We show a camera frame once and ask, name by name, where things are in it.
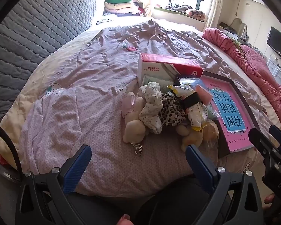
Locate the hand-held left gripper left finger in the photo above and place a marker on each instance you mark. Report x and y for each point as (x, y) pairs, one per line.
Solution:
(77, 166)

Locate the vanity mirror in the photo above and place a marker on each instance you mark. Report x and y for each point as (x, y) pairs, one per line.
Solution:
(238, 27)

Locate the grey quilted headboard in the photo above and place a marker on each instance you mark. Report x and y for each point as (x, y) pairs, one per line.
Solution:
(37, 28)

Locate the black box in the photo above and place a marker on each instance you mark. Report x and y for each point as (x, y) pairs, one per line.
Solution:
(192, 100)

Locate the person's right foot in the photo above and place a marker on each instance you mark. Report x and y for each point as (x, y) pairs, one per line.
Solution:
(269, 199)

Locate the lilac printed duvet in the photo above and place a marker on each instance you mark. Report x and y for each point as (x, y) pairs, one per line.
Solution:
(96, 86)

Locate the pink quilt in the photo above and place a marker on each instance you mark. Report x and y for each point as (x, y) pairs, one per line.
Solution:
(260, 79)

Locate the pink and blue book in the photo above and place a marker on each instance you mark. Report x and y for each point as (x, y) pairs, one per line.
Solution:
(227, 112)

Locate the patterned blanket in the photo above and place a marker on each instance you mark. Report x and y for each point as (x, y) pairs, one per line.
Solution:
(196, 14)

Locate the green tissue pack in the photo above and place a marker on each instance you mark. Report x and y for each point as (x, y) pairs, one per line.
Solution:
(154, 80)

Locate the leopard print scrunchie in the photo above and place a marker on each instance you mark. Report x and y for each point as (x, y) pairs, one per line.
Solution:
(171, 114)

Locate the green cloth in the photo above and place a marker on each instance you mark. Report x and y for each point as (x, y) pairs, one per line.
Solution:
(235, 43)

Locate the white cabinet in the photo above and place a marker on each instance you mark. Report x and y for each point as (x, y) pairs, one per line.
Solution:
(278, 71)

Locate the pale yellow plush toy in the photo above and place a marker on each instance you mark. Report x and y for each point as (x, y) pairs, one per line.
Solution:
(192, 138)

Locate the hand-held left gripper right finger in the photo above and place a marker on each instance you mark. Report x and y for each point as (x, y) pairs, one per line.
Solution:
(199, 166)

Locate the peach bun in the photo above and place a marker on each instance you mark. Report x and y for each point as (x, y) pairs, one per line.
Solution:
(212, 131)

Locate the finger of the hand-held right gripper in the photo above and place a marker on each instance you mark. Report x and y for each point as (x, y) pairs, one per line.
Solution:
(277, 133)
(260, 140)

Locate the black television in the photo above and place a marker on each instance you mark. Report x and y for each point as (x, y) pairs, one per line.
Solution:
(278, 44)

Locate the stack of folded blankets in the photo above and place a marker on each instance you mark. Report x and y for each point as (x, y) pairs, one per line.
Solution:
(119, 4)

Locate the yellow white snack packet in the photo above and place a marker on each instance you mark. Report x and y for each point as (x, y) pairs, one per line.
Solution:
(178, 90)

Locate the person's dark trousers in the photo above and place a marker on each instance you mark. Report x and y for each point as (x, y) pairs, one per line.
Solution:
(135, 208)

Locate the red tissue box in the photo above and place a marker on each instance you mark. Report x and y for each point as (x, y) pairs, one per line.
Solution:
(168, 62)

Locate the dark shallow box tray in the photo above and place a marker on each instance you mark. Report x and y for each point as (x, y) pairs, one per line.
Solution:
(222, 145)

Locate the cluttered white dressing table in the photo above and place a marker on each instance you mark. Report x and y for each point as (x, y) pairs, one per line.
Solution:
(227, 29)

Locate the cream plush toy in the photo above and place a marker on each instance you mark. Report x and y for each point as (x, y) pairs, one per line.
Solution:
(133, 129)

